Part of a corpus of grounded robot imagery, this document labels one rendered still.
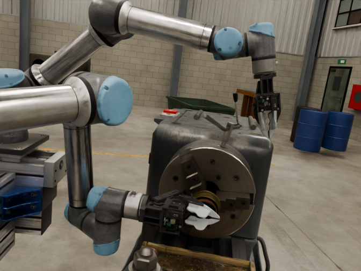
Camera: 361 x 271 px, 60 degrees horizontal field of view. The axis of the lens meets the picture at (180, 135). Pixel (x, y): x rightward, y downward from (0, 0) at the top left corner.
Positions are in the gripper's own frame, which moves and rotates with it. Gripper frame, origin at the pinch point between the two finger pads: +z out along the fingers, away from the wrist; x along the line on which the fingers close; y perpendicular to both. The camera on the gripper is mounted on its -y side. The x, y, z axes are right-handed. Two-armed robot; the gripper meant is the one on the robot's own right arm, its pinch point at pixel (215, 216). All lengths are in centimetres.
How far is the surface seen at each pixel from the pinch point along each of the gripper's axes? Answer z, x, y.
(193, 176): -8.2, 7.4, -8.9
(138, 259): -11.4, 9.2, 38.2
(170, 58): -213, 61, -1001
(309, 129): 185, -62, -624
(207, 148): -5.4, 15.0, -14.9
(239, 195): 6.7, 2.4, -12.1
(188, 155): -10.9, 12.0, -14.9
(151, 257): -9.5, 9.4, 37.3
